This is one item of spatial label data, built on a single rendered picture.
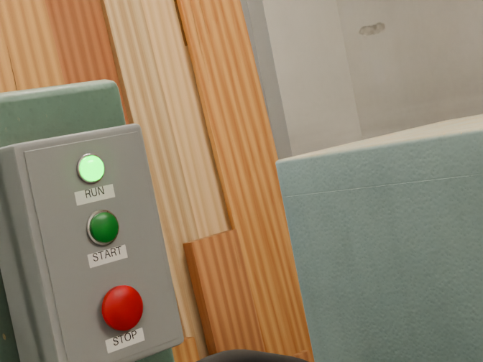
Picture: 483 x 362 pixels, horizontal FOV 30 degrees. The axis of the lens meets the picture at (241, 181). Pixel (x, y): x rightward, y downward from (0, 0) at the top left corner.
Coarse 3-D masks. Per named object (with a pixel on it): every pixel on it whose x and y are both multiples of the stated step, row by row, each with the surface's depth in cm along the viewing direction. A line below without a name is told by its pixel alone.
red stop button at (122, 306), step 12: (120, 288) 59; (132, 288) 60; (108, 300) 59; (120, 300) 59; (132, 300) 59; (108, 312) 58; (120, 312) 59; (132, 312) 59; (108, 324) 59; (120, 324) 59; (132, 324) 59
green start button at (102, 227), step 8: (96, 216) 59; (104, 216) 59; (112, 216) 60; (88, 224) 59; (96, 224) 59; (104, 224) 59; (112, 224) 59; (88, 232) 59; (96, 232) 59; (104, 232) 59; (112, 232) 59; (96, 240) 59; (104, 240) 59; (112, 240) 60
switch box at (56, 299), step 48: (48, 144) 58; (96, 144) 60; (0, 192) 59; (48, 192) 57; (144, 192) 62; (0, 240) 60; (48, 240) 57; (144, 240) 62; (48, 288) 57; (96, 288) 59; (144, 288) 61; (48, 336) 57; (96, 336) 59; (144, 336) 61
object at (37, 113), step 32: (0, 96) 63; (32, 96) 64; (64, 96) 66; (96, 96) 67; (0, 128) 62; (32, 128) 64; (64, 128) 65; (96, 128) 67; (0, 288) 61; (0, 320) 61; (0, 352) 61; (160, 352) 69
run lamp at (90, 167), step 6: (84, 156) 59; (90, 156) 59; (96, 156) 60; (78, 162) 59; (84, 162) 59; (90, 162) 59; (96, 162) 59; (102, 162) 60; (78, 168) 59; (84, 168) 59; (90, 168) 59; (96, 168) 59; (102, 168) 59; (78, 174) 59; (84, 174) 59; (90, 174) 59; (96, 174) 59; (102, 174) 59; (84, 180) 59; (90, 180) 59; (96, 180) 59
